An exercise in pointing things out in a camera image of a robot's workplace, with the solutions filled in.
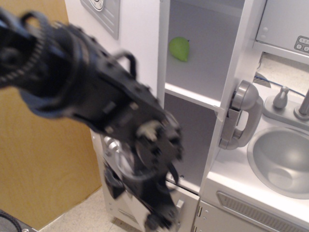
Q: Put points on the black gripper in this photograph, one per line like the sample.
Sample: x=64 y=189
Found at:
x=157 y=144

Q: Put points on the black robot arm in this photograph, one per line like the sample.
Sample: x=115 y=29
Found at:
x=62 y=72

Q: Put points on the grey sink basin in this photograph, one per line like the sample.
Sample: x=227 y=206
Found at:
x=279 y=157

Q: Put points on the plywood board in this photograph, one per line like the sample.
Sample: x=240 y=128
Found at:
x=46 y=166

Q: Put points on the grey faucet base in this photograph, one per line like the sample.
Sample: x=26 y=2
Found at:
x=294 y=114

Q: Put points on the grey lower door handle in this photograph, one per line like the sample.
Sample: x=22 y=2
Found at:
x=179 y=207

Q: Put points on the grey toy telephone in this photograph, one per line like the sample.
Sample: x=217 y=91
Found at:
x=242 y=117

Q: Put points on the grey faucet knob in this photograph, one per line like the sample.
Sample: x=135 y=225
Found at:
x=281 y=99

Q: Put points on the grey ice dispenser panel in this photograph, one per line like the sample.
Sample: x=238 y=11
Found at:
x=111 y=149

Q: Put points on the green toy pear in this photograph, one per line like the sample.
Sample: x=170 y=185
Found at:
x=179 y=48

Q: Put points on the metal door hinge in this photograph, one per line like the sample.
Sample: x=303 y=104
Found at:
x=199 y=211

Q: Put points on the grey oven vent panel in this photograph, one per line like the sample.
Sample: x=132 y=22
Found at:
x=257 y=214

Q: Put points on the white fridge shelf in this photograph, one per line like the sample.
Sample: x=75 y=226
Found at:
x=192 y=97

